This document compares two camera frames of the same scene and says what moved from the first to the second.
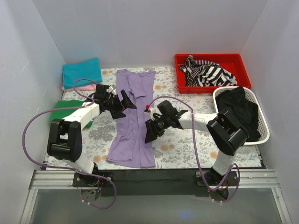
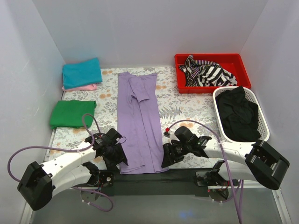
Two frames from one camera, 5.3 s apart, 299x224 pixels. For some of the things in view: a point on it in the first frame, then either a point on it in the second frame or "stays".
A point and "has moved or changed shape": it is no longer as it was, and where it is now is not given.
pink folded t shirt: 88,88 stays
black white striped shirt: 202,73 stays
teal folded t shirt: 89,69 stays
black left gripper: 120,104 to 114,154
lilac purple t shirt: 128,147 has moved or changed shape
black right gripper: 154,127 to 174,150
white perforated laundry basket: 263,128 stays
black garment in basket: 235,101 stays
